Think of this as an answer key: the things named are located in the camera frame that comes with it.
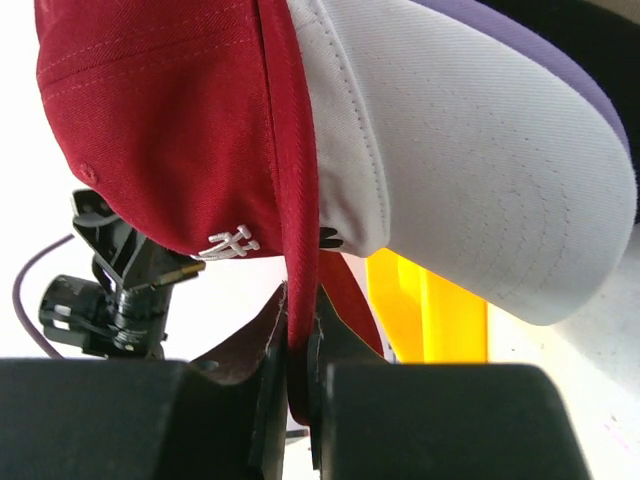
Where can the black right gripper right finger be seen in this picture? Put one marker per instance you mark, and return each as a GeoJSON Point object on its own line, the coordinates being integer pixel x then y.
{"type": "Point", "coordinates": [373, 419]}

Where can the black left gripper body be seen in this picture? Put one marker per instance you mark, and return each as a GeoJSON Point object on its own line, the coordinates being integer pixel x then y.
{"type": "Point", "coordinates": [144, 272]}

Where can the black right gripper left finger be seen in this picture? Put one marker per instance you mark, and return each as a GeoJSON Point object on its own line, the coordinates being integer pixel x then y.
{"type": "Point", "coordinates": [222, 416]}

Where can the red baseball cap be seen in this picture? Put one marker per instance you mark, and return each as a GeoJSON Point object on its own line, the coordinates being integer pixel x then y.
{"type": "Point", "coordinates": [193, 121]}

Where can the white baseball cap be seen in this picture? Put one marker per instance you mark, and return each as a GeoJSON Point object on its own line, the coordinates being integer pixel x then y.
{"type": "Point", "coordinates": [483, 166]}

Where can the purple baseball cap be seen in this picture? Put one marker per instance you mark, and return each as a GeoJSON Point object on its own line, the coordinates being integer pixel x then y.
{"type": "Point", "coordinates": [533, 46]}

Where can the black baseball cap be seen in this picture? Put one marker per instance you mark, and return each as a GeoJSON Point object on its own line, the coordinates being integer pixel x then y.
{"type": "Point", "coordinates": [602, 36]}

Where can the yellow plastic tray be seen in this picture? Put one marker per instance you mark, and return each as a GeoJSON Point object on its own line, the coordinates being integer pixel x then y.
{"type": "Point", "coordinates": [426, 318]}

